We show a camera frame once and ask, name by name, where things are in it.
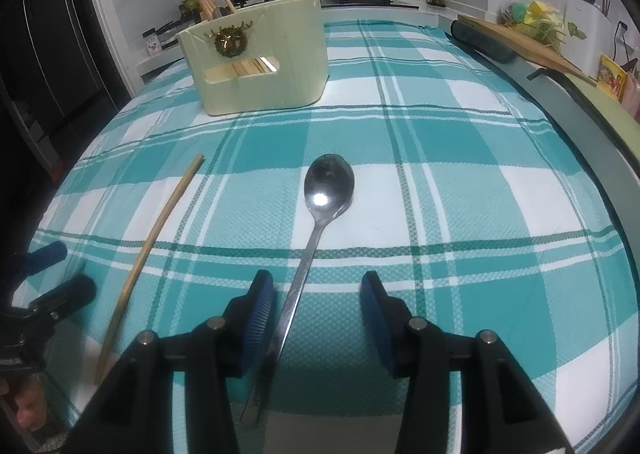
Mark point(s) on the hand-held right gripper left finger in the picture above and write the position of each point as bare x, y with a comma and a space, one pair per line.
257, 321

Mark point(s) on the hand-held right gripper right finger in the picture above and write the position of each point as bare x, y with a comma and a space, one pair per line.
377, 324

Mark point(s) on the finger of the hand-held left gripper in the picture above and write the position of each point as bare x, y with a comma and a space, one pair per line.
47, 256
70, 294

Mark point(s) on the steel spoon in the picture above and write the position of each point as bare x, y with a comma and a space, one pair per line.
327, 184

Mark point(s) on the cream utensil holder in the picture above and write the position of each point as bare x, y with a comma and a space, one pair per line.
280, 69

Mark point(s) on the person's left hand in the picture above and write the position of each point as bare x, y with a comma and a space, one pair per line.
25, 404

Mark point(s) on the teal checkered cloth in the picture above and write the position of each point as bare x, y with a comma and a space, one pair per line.
450, 234

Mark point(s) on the dark refrigerator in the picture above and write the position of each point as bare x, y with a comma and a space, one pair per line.
55, 34

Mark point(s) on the spice jar with white label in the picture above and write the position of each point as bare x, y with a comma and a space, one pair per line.
152, 41

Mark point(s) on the yellow-capped sauce bottle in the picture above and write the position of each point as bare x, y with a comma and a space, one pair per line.
189, 4

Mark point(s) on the black griddle pan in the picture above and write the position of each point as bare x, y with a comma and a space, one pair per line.
480, 39

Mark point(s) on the wooden cutting board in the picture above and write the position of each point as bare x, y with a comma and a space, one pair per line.
540, 46

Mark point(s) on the green round mat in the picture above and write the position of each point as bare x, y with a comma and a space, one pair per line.
610, 96

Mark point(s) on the yellow printed cup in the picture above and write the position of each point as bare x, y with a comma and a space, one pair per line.
612, 76

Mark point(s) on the pink cup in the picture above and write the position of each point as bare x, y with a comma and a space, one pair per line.
634, 94

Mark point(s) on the plastic bag of sponges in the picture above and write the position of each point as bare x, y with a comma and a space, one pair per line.
532, 11

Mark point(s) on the white knife block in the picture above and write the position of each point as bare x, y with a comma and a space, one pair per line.
587, 34

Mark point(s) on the wall power outlet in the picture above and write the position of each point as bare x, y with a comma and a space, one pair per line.
621, 30

